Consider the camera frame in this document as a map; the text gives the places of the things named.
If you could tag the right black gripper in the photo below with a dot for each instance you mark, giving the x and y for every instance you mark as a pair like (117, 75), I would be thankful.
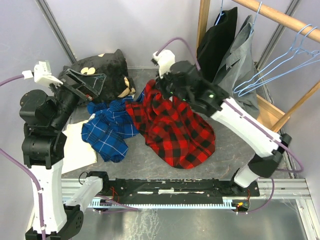
(160, 83)

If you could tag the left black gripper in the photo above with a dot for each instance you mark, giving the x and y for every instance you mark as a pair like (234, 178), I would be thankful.
(94, 82)

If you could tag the red black plaid shirt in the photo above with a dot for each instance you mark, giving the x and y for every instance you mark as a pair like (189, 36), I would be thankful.
(179, 136)

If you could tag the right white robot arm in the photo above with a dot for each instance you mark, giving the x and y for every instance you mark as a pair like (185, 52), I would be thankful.
(214, 102)

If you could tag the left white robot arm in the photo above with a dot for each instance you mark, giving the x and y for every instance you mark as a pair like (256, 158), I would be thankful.
(43, 151)

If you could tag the blue plaid shirt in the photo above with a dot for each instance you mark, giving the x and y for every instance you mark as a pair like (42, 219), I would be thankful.
(108, 127)

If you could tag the grey hanging shirt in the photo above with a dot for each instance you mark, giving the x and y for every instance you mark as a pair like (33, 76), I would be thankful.
(237, 67)

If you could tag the blue hanger under black garment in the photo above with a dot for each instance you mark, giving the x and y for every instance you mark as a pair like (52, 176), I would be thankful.
(220, 15)

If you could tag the blue hanger under grey shirt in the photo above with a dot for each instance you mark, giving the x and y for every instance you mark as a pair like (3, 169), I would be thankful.
(255, 18)

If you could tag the black flower-print garment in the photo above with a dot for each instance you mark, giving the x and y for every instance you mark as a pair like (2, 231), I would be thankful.
(118, 84)

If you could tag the black hanging garment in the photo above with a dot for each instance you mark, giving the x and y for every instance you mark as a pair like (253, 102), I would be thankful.
(215, 44)

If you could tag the white folded cloth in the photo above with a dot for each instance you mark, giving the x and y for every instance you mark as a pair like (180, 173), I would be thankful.
(77, 153)

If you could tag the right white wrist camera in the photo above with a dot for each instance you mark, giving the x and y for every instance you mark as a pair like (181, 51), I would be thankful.
(164, 60)

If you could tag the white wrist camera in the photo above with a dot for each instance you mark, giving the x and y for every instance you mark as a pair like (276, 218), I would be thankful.
(164, 60)
(42, 75)

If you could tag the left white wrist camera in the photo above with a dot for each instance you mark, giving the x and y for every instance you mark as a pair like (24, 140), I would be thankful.
(42, 75)

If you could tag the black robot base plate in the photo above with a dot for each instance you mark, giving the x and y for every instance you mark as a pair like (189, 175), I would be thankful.
(172, 191)

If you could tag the wooden clothes rack frame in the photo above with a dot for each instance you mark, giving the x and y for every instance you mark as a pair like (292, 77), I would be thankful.
(283, 20)

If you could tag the light blue cable duct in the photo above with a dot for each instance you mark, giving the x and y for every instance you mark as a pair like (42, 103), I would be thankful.
(100, 203)

